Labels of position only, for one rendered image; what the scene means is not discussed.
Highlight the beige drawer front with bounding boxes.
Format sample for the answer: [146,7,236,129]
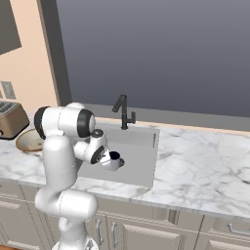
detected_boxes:
[198,214,250,242]
[0,183,26,202]

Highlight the silver drawer handle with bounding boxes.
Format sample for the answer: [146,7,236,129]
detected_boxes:
[227,223,250,237]

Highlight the bronze toaster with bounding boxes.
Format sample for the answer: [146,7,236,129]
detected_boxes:
[0,100,31,142]

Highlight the silver cupboard handle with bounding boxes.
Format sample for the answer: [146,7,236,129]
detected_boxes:
[95,218,105,246]
[110,222,119,250]

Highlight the dark grey wall cabinet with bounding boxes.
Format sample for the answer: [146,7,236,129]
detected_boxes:
[0,0,22,57]

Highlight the black sink tap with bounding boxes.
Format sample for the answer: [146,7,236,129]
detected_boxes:
[111,94,137,131]

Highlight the beige cupboard door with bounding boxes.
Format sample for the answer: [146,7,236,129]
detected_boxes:
[85,213,110,250]
[0,198,45,250]
[106,215,197,250]

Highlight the large grey window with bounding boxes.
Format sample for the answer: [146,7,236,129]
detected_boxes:
[36,0,250,133]

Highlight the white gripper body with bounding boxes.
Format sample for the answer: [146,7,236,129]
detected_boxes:
[101,157,126,172]

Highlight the brown and white bowl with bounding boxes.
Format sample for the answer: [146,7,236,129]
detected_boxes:
[15,127,47,154]

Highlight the grey sink basin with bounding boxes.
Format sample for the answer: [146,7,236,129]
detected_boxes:
[77,121,161,189]

